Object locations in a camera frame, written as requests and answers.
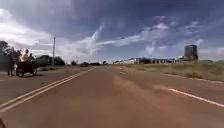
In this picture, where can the double yellow painted line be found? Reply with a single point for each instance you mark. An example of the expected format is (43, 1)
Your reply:
(36, 92)

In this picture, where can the white painted line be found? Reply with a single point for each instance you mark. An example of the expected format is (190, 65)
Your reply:
(196, 97)

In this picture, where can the motorcycle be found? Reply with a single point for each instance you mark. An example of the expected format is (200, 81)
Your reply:
(26, 68)

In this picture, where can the person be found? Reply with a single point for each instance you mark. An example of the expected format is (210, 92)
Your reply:
(25, 56)
(11, 66)

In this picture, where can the pole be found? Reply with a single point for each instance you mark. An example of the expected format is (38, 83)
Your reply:
(53, 50)

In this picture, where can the dry grass verge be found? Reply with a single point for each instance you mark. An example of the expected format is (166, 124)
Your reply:
(186, 70)

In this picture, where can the tall unfinished building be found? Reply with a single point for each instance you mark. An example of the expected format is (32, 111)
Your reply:
(190, 53)

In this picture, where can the reddish asphalt road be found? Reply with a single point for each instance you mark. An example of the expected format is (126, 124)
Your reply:
(100, 103)

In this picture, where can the long low building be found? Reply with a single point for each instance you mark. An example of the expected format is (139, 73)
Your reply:
(131, 61)

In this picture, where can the row of trees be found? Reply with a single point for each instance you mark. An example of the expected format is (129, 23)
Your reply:
(46, 61)

